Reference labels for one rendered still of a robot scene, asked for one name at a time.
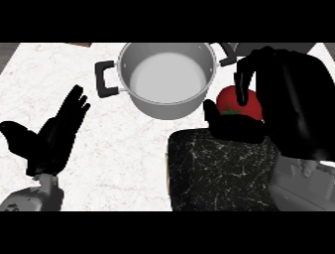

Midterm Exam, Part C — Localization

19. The brown wooden board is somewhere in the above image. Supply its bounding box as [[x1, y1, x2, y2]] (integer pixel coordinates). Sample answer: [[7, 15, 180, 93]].
[[63, 42, 92, 49]]

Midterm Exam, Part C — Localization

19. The red tomato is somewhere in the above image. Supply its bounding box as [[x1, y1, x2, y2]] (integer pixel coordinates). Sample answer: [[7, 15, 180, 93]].
[[215, 84, 264, 121]]

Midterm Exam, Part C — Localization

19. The dark grey flat object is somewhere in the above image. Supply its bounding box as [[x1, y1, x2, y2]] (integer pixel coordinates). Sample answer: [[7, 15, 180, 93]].
[[231, 42, 318, 58]]

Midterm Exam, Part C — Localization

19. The black marbled tray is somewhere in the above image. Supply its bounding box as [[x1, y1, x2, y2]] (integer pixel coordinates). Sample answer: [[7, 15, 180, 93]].
[[166, 127, 281, 212]]

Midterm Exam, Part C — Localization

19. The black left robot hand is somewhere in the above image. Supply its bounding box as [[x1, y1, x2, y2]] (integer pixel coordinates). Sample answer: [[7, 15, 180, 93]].
[[0, 84, 91, 178]]

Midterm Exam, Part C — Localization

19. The grey metal pot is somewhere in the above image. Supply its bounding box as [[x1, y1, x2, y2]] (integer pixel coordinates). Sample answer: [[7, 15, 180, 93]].
[[92, 42, 240, 121]]

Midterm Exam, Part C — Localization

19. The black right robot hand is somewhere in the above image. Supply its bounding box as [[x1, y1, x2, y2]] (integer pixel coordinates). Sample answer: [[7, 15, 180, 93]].
[[202, 46, 335, 163]]

